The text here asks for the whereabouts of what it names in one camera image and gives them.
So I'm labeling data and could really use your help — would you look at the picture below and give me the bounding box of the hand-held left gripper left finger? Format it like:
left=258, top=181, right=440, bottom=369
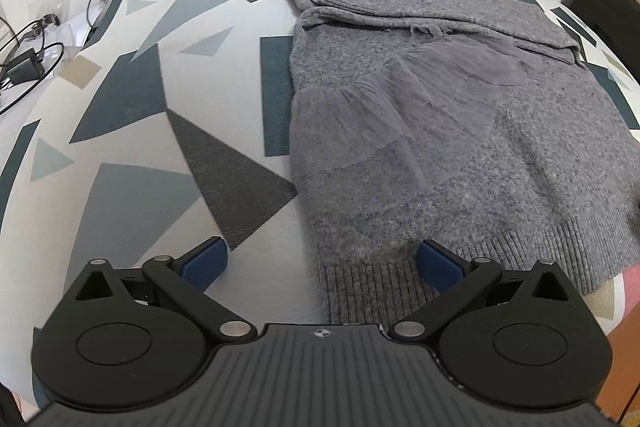
left=75, top=236, right=257, bottom=343

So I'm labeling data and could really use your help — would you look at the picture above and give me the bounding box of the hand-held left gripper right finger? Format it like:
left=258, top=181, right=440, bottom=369
left=388, top=239, right=576, bottom=343

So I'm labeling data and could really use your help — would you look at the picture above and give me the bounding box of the grey knit sweater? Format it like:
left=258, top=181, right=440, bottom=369
left=278, top=0, right=640, bottom=324

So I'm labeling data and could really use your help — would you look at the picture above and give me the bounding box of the geometric patterned table cloth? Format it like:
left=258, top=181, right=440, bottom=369
left=0, top=0, right=640, bottom=408

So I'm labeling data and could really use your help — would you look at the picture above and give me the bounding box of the clear plastic bag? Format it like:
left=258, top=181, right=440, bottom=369
left=27, top=0, right=74, bottom=28

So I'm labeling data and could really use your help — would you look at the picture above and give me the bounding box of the black panel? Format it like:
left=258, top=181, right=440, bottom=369
left=567, top=0, right=640, bottom=84

